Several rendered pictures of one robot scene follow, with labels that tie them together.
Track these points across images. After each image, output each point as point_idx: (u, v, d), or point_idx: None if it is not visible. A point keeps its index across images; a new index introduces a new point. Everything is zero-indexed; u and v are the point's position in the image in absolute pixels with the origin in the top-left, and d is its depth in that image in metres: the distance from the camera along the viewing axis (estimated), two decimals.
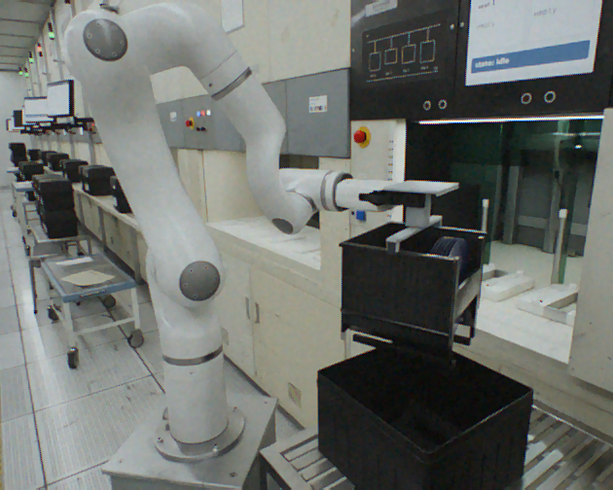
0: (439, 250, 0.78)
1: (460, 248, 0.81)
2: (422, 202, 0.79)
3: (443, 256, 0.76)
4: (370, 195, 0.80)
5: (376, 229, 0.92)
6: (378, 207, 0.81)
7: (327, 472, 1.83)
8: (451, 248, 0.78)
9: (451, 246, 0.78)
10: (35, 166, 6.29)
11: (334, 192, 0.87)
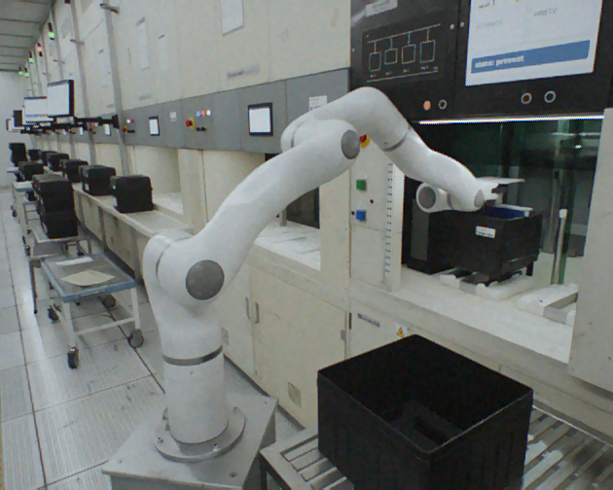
0: None
1: None
2: None
3: None
4: (498, 189, 1.29)
5: (461, 214, 1.37)
6: (497, 195, 1.31)
7: (327, 472, 1.83)
8: None
9: None
10: (35, 166, 6.29)
11: None
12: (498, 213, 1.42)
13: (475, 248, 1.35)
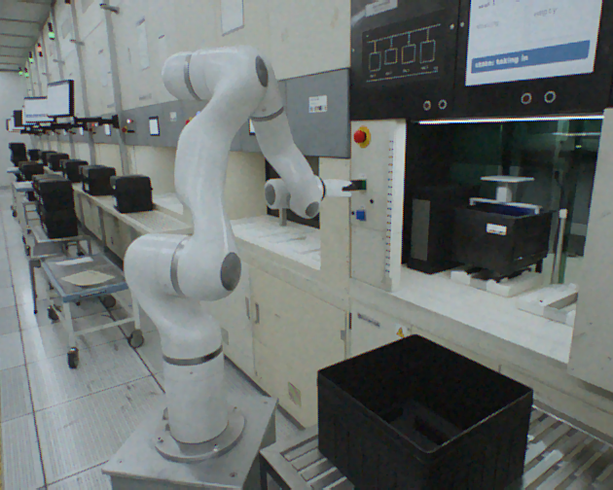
0: None
1: None
2: (361, 187, 1.42)
3: None
4: (349, 187, 1.34)
5: (472, 212, 1.40)
6: (350, 193, 1.35)
7: (327, 472, 1.83)
8: None
9: None
10: (35, 166, 6.29)
11: (321, 190, 1.30)
12: (508, 211, 1.45)
13: (486, 245, 1.38)
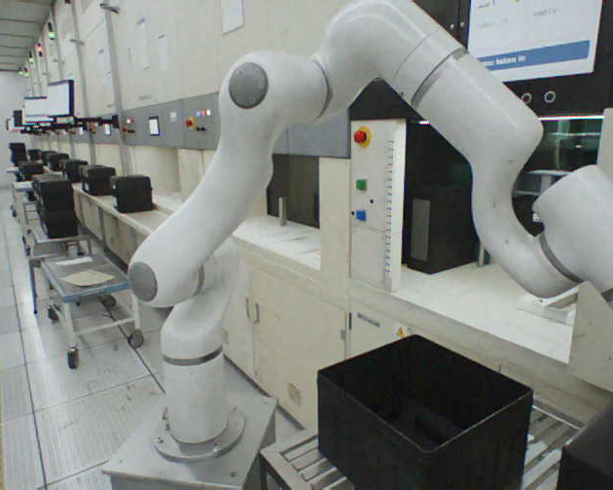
0: None
1: None
2: None
3: None
4: None
5: (519, 203, 1.54)
6: None
7: (327, 472, 1.83)
8: None
9: None
10: (35, 166, 6.29)
11: None
12: None
13: (531, 233, 1.52)
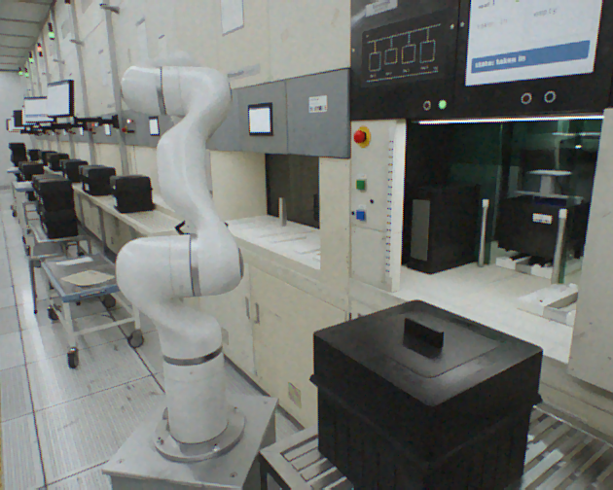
0: None
1: None
2: None
3: None
4: (222, 220, 1.45)
5: (519, 203, 1.54)
6: None
7: (327, 472, 1.83)
8: None
9: None
10: (35, 166, 6.29)
11: None
12: (550, 202, 1.60)
13: (531, 233, 1.52)
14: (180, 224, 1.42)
